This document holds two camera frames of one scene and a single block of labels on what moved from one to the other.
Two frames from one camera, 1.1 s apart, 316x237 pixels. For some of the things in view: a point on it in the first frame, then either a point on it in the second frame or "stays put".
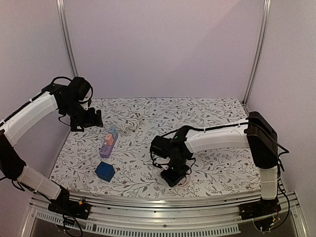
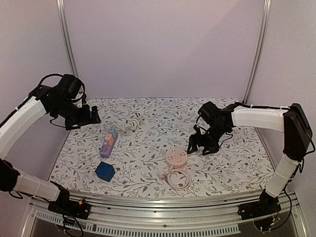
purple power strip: (106, 150) stays put
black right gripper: (174, 176) to (206, 139)
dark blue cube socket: (104, 171) stays put
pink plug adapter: (109, 139) stays put
